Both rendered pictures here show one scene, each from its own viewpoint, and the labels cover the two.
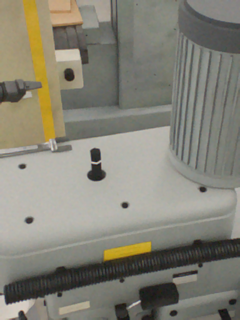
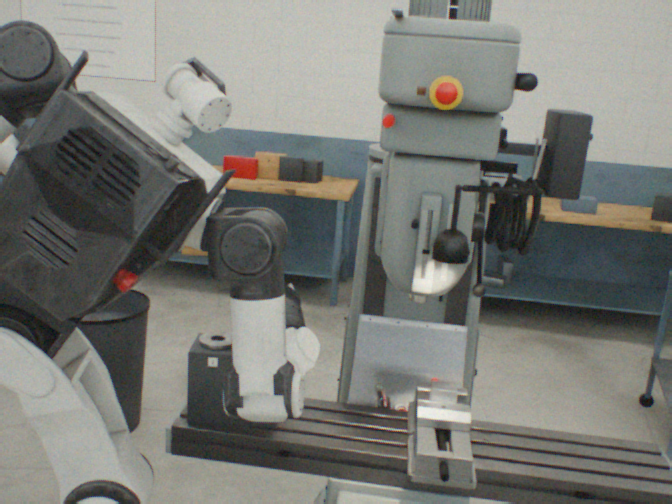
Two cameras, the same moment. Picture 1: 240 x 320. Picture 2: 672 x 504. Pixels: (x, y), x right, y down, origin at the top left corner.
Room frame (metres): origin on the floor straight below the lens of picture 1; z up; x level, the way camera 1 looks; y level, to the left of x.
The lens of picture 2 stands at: (0.45, 1.55, 1.80)
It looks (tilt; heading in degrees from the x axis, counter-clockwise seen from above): 15 degrees down; 289
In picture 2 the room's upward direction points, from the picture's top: 5 degrees clockwise
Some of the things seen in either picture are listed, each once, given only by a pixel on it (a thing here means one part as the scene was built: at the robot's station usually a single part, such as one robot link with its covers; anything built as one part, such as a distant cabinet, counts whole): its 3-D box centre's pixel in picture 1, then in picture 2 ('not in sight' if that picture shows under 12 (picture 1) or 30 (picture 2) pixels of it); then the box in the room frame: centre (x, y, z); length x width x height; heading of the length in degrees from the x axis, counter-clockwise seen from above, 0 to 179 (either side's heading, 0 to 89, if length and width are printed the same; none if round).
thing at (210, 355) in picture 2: not in sight; (236, 377); (1.15, 0.16, 1.03); 0.22 x 0.12 x 0.20; 19
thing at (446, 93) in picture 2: not in sight; (446, 93); (0.68, 0.30, 1.76); 0.04 x 0.03 x 0.04; 12
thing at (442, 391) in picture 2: not in sight; (443, 396); (0.65, 0.03, 1.04); 0.06 x 0.05 x 0.06; 14
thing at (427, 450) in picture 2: not in sight; (440, 423); (0.65, 0.06, 0.99); 0.35 x 0.15 x 0.11; 104
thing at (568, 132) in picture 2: not in sight; (564, 152); (0.47, -0.32, 1.62); 0.20 x 0.09 x 0.21; 102
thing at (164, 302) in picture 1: (145, 299); (497, 137); (0.62, -0.04, 1.66); 0.12 x 0.04 x 0.04; 102
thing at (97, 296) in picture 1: (119, 242); (438, 125); (0.75, 0.01, 1.68); 0.34 x 0.24 x 0.10; 102
